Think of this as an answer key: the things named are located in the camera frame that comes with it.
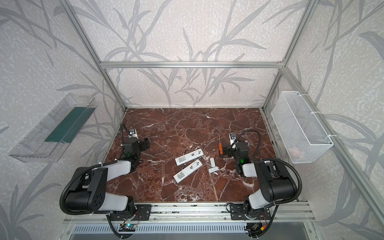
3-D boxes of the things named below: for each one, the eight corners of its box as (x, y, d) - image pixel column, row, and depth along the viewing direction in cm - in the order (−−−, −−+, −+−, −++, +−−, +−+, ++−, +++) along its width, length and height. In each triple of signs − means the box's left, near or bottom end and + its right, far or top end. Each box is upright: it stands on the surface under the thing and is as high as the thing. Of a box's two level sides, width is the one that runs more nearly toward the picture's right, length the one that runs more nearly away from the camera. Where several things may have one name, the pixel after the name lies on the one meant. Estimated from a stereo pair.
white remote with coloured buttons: (176, 184, 85) (175, 182, 83) (172, 178, 87) (172, 176, 85) (203, 165, 92) (203, 164, 90) (199, 160, 94) (199, 158, 93)
